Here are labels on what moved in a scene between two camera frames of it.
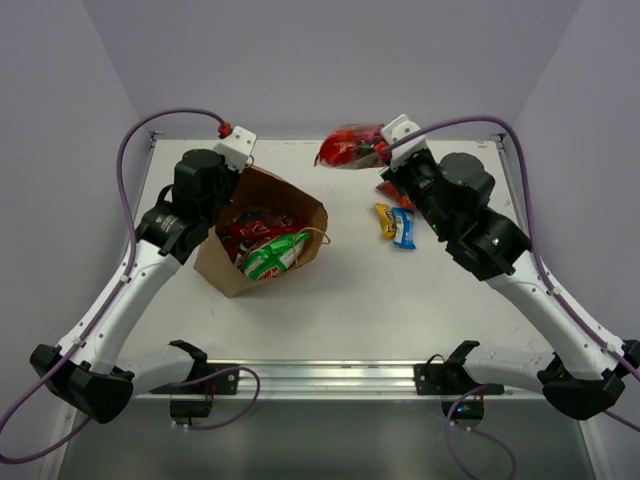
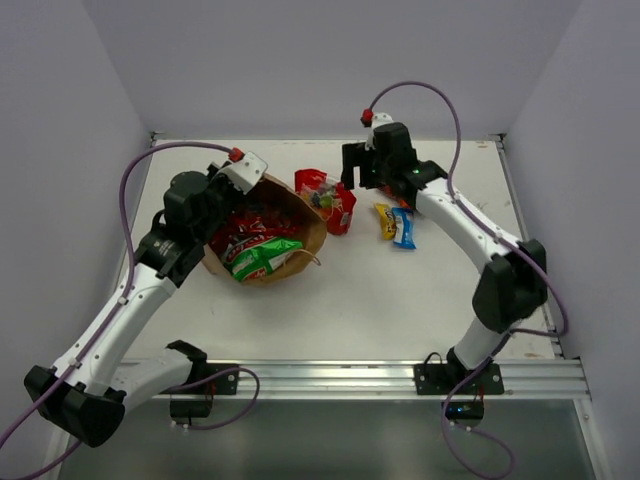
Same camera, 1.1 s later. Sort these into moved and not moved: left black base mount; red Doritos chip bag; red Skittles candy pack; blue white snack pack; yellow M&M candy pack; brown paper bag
Moved: red Skittles candy pack; brown paper bag
Not moved: blue white snack pack; yellow M&M candy pack; red Doritos chip bag; left black base mount
